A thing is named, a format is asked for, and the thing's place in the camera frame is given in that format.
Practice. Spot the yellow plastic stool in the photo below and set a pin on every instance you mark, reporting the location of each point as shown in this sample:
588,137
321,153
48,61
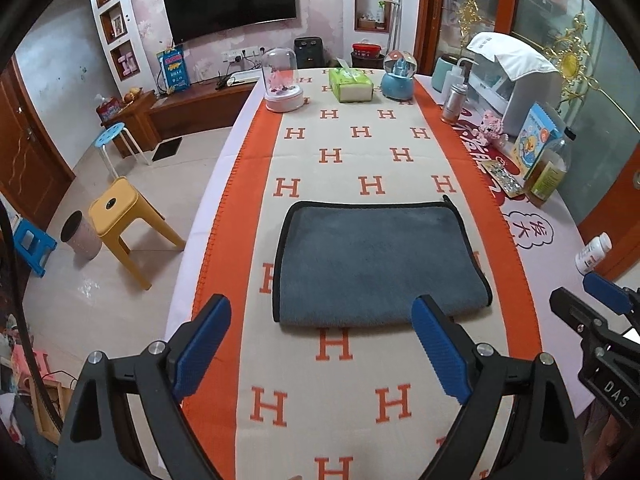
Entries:
115,211

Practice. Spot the green tissue box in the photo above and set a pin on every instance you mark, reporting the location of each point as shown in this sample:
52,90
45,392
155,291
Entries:
350,86

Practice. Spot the silver metal bottle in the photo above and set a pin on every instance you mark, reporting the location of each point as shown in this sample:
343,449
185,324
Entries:
454,102

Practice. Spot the white appliance with cloth cover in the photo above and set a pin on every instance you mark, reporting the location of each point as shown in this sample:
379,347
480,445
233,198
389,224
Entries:
508,77

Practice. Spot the colourful children's book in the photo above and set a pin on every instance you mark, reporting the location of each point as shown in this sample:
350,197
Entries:
541,126

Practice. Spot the pink waste bin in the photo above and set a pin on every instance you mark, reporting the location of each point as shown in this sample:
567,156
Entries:
80,235

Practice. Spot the blue poster board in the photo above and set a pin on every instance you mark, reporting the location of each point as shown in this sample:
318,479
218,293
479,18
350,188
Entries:
173,69

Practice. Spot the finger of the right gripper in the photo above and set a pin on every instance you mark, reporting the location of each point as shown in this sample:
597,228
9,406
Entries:
583,320

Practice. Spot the orange cream H-pattern blanket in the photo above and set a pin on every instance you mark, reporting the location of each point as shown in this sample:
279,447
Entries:
335,218

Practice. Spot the black floor mat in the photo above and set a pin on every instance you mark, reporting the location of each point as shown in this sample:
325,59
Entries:
167,148

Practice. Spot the white power strip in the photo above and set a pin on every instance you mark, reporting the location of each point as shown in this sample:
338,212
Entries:
244,77

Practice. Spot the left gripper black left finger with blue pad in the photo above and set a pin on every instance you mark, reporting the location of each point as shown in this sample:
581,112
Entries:
99,440

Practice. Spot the glass dome with pink figure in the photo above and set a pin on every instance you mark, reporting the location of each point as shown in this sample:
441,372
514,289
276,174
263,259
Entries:
283,92

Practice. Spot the white squeeze bottle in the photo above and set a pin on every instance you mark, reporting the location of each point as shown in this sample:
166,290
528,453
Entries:
457,75

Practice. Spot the small blue step stool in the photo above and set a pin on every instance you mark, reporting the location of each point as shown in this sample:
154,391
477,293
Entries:
33,245

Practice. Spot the light blue cup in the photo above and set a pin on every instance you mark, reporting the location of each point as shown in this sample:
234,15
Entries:
443,65

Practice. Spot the black heater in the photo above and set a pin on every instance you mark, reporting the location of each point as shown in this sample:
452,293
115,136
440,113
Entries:
309,52

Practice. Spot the pink plush toy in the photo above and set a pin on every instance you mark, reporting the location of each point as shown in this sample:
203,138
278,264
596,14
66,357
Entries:
490,131

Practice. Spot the red pot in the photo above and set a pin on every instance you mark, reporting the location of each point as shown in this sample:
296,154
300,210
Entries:
365,55

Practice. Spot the blue snow globe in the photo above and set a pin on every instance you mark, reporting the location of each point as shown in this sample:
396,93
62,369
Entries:
397,82

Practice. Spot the wooden tv cabinet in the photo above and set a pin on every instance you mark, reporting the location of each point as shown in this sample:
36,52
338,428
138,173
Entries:
201,107

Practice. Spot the bottle with green label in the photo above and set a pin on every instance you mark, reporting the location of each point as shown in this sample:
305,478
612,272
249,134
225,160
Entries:
550,168

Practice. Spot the white pill bottle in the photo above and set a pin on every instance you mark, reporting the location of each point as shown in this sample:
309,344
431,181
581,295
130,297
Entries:
593,253

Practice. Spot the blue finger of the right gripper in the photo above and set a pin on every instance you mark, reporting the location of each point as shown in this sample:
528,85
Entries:
607,293

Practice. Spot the purple and grey towel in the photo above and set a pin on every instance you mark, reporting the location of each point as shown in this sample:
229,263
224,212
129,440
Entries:
363,265

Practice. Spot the red snack bag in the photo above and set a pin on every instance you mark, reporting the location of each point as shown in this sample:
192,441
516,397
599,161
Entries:
107,107

